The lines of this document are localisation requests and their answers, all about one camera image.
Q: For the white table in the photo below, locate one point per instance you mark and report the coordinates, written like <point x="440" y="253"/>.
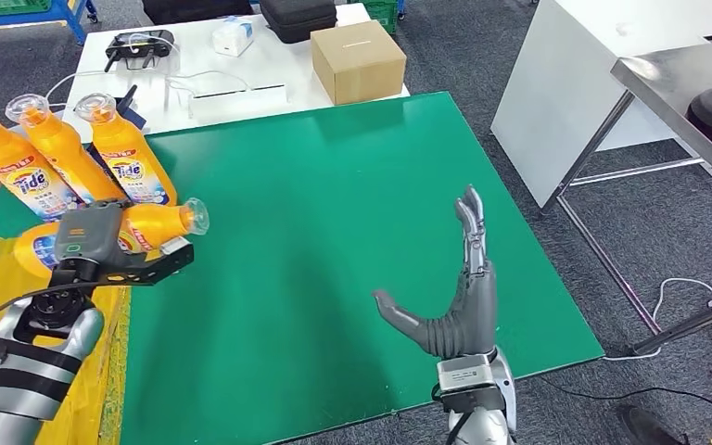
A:
<point x="270" y="67"/>

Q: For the steel table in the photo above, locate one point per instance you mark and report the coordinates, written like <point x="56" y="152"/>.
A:
<point x="681" y="80"/>

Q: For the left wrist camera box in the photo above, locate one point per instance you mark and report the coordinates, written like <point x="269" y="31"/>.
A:
<point x="147" y="270"/>

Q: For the black bag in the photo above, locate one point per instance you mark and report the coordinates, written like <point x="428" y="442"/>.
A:
<point x="197" y="9"/>

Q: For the blue tablet case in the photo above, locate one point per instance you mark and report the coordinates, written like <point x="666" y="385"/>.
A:
<point x="127" y="98"/>

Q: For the white desk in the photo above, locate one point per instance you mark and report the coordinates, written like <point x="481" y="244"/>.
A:
<point x="565" y="92"/>

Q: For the black controller with antennas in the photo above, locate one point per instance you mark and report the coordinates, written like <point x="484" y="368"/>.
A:
<point x="139" y="44"/>

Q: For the yellow tape patch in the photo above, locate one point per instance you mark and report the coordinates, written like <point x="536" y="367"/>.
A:
<point x="107" y="393"/>

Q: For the brown cardboard box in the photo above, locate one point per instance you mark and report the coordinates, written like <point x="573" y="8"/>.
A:
<point x="358" y="61"/>

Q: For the black metal bar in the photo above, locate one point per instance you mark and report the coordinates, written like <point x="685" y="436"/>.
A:
<point x="694" y="322"/>

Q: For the small white box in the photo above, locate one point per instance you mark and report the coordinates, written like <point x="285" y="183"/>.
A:
<point x="232" y="37"/>

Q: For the long white power strip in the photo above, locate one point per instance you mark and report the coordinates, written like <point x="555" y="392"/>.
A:
<point x="240" y="102"/>

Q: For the black shoe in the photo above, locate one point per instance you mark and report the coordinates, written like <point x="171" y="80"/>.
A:
<point x="648" y="427"/>

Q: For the orange detergent bottle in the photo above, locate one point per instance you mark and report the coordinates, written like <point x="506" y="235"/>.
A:
<point x="61" y="147"/>
<point x="159" y="224"/>
<point x="122" y="153"/>
<point x="0" y="153"/>

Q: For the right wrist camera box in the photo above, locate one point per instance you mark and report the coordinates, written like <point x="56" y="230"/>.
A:
<point x="466" y="375"/>

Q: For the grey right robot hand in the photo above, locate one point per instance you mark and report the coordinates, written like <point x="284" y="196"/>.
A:
<point x="469" y="325"/>

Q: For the black hard case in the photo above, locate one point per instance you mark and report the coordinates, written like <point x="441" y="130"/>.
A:
<point x="299" y="18"/>

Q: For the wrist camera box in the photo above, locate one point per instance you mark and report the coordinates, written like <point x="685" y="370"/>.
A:
<point x="147" y="270"/>
<point x="466" y="375"/>

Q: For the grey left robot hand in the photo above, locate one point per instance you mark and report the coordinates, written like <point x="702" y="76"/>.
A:
<point x="89" y="236"/>

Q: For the green plastic crate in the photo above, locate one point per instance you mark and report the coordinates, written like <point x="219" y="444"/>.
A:
<point x="385" y="15"/>
<point x="12" y="5"/>

